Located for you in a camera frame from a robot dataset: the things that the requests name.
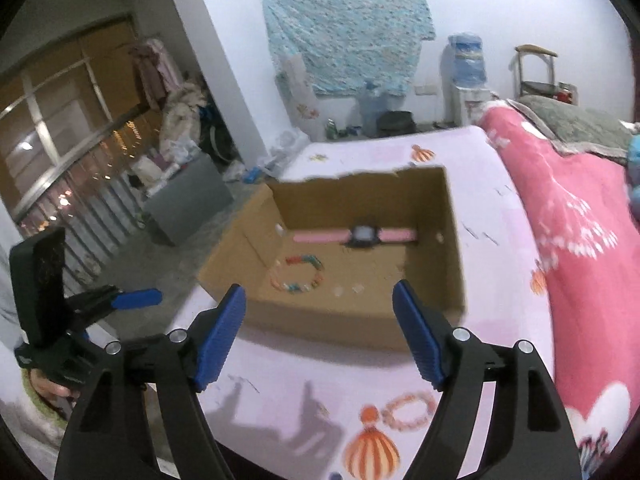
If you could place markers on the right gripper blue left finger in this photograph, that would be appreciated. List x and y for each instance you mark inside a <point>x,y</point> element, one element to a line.
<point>213,333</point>

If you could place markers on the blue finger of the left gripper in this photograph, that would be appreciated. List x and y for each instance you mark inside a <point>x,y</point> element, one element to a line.
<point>138,299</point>

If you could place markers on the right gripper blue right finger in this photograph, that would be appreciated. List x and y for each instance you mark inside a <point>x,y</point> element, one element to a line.
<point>426,332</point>

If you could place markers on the pink strap smart watch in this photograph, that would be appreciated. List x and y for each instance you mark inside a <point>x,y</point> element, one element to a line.
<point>358,236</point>

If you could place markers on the person's left hand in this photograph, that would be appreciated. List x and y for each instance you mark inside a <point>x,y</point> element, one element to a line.
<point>49,391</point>

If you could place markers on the grey storage box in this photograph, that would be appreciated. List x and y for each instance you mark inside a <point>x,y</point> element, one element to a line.
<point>188,200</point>

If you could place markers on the brown cardboard box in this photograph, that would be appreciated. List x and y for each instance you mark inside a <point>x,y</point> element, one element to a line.
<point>305,290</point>

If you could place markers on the pile of clothes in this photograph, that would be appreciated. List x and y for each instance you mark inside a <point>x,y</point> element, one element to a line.
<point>162,87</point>

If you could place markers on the pink floral blanket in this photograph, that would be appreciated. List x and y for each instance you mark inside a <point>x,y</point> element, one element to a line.
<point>588,263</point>

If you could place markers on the black waste bin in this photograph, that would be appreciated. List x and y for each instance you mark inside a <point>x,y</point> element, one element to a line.
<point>395,123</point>

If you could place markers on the grey green pillow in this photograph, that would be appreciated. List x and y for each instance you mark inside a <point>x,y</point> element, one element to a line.
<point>575,130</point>

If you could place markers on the wooden chair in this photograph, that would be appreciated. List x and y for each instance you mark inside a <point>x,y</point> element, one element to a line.
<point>535,71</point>

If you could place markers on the blue water dispenser bottle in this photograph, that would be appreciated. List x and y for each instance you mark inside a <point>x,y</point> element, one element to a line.
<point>468,63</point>

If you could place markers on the blue floral quilt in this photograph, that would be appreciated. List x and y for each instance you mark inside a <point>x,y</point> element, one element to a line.
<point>633,161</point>

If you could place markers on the teal floral wall cloth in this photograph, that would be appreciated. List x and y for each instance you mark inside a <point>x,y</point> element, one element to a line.
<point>345,44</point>

